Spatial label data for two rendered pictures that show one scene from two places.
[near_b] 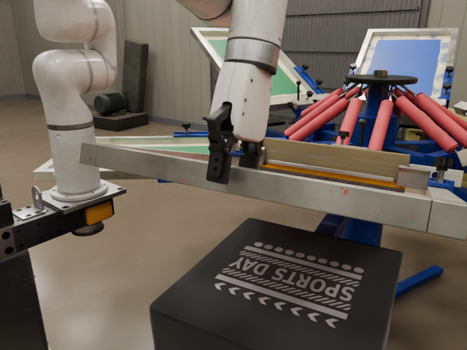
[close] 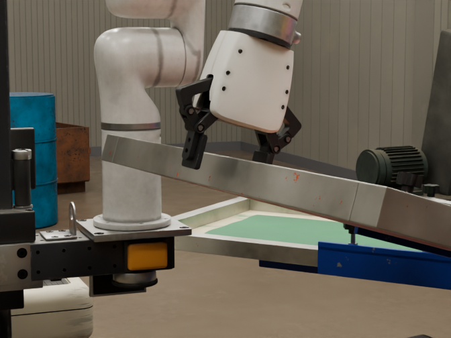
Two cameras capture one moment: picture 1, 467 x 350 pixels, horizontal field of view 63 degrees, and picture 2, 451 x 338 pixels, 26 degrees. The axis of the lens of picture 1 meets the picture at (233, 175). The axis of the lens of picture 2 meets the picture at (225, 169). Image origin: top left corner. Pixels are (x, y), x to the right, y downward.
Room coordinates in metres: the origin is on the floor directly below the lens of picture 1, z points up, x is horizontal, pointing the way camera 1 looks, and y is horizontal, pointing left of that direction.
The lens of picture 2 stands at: (-0.44, -0.56, 1.43)
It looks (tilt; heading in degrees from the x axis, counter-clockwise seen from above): 7 degrees down; 30
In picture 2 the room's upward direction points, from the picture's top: straight up
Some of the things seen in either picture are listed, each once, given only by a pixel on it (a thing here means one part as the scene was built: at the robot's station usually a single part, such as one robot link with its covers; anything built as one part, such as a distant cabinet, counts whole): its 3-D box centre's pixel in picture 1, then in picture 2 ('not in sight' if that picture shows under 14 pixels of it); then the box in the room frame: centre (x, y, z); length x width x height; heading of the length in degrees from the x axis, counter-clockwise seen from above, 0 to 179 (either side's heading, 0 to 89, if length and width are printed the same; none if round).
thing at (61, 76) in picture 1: (69, 88); (135, 78); (0.84, 0.35, 1.37); 0.13 x 0.10 x 0.16; 146
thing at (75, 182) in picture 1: (72, 158); (129, 175); (0.84, 0.37, 1.21); 0.16 x 0.13 x 0.15; 51
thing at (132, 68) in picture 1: (116, 83); (411, 125); (6.99, 2.10, 0.76); 0.91 x 0.90 x 1.53; 141
